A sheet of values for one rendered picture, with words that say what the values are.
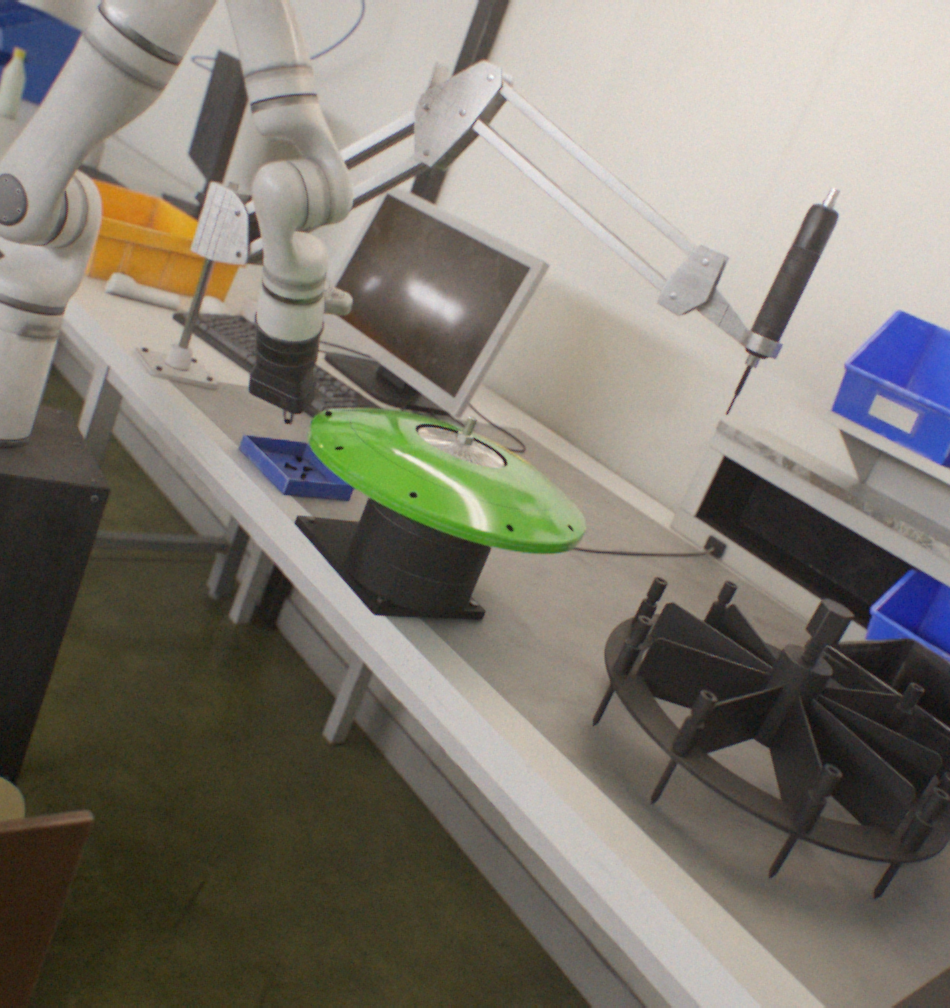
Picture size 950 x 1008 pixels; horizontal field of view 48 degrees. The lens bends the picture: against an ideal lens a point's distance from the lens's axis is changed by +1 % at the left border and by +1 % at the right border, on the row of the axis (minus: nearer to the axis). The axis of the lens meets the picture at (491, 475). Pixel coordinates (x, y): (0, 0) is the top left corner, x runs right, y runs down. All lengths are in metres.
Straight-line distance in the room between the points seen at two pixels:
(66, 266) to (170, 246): 0.74
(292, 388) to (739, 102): 1.16
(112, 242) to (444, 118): 0.80
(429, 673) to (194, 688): 1.63
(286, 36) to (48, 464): 0.57
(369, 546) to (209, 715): 1.49
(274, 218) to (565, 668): 0.56
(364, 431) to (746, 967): 0.59
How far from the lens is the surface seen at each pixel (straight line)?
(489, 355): 1.79
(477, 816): 2.42
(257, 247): 1.55
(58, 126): 1.27
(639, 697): 1.02
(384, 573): 1.11
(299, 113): 1.16
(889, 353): 1.73
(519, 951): 2.30
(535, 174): 1.41
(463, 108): 1.44
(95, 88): 1.25
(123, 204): 2.41
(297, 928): 2.12
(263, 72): 1.16
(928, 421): 1.59
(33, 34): 4.31
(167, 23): 1.23
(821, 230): 1.36
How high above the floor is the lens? 1.38
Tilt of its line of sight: 16 degrees down
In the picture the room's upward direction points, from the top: 23 degrees clockwise
